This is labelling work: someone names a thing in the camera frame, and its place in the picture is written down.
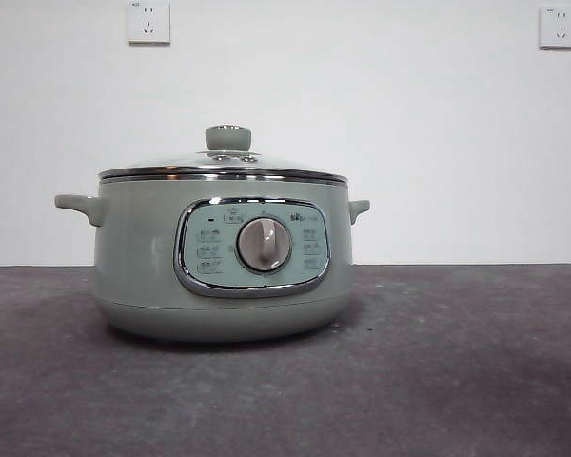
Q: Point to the glass lid with green knob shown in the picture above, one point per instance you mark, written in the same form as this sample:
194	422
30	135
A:
227	137

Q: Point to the sage green electric cooking pot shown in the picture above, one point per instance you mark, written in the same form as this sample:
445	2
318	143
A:
138	257

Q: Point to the white wall power socket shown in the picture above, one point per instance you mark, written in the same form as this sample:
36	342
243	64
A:
559	26
148	24

